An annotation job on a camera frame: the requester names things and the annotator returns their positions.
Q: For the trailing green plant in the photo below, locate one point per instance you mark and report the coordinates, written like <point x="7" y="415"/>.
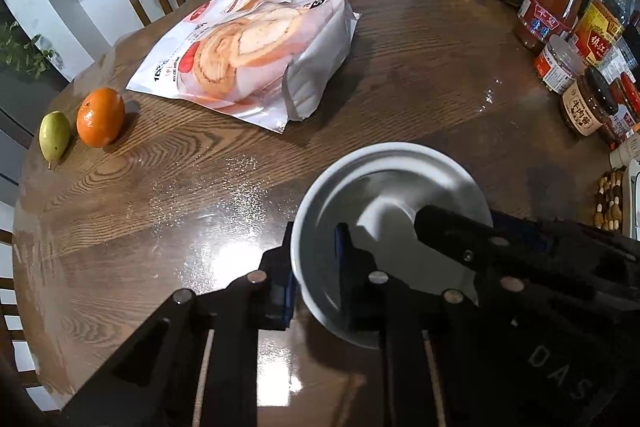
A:
<point x="25" y="52"/>

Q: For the orange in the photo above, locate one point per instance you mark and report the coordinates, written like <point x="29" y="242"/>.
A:
<point x="100" y="117"/>

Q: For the white lid red label jar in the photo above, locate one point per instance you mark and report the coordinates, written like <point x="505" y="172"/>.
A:
<point x="557" y="67"/>

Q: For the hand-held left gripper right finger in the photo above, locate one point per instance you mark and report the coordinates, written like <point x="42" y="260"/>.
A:
<point x="344" y="252"/>

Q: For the white pot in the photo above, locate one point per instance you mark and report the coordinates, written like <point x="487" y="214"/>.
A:
<point x="634" y="202"/>

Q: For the wooden beaded trivet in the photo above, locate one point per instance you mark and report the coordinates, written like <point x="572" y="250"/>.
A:
<point x="609" y="202"/>

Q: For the green pear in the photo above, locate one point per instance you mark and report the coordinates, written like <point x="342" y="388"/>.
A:
<point x="54" y="139"/>

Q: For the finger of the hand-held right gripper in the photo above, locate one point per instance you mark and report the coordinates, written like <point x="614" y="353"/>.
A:
<point x="450" y="229"/>
<point x="522" y="231"/>

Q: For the black lid brown sauce jar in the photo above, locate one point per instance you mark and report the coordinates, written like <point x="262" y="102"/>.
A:
<point x="587" y="104"/>

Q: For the wooden chair with curved backrest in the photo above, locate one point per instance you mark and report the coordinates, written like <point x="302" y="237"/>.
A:
<point x="12" y="307"/>

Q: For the large white bowl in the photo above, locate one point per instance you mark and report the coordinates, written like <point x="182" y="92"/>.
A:
<point x="390" y="177"/>

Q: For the red chili sauce jar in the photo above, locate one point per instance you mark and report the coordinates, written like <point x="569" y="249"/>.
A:
<point x="625" y="107"/>

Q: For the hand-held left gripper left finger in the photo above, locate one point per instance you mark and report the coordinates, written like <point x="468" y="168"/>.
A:
<point x="282" y="302"/>

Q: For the white cake roll snack bag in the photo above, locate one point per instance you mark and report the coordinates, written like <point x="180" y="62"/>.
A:
<point x="240" y="47"/>

